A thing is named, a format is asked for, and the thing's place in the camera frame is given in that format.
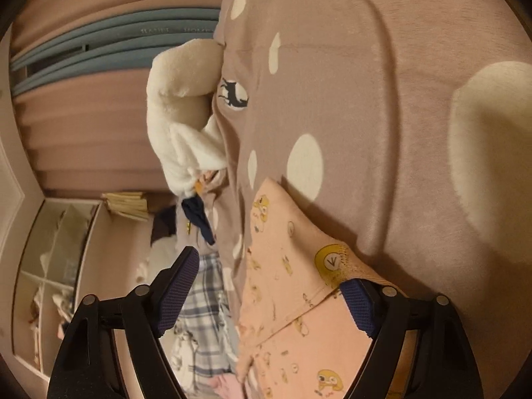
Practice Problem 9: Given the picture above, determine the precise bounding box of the white fluffy plush blanket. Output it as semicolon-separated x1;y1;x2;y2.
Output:
146;39;227;197

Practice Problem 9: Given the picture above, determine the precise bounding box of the pink small garment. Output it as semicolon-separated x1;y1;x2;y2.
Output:
207;373;246;399

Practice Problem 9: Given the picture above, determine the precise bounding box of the mauve polka dot bedspread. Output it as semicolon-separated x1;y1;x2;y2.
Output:
214;0;531;398

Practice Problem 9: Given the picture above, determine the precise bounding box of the grey white plaid garment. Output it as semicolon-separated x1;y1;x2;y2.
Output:
167;253;239;398

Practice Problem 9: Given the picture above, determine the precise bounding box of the pink pleated curtain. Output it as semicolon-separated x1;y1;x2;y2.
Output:
10;0;222;197

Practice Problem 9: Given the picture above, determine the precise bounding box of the peach cartoon print garment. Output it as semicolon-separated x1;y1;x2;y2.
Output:
236;178;389;398

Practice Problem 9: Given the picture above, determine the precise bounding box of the white shelf cabinet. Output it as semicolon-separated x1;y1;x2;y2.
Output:
12;198;110;381

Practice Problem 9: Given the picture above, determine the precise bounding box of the blue grey curtain band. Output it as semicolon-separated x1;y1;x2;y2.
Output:
10;7;220;97

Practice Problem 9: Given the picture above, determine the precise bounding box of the navy blue cloth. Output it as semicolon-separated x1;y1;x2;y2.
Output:
181;195;215;245

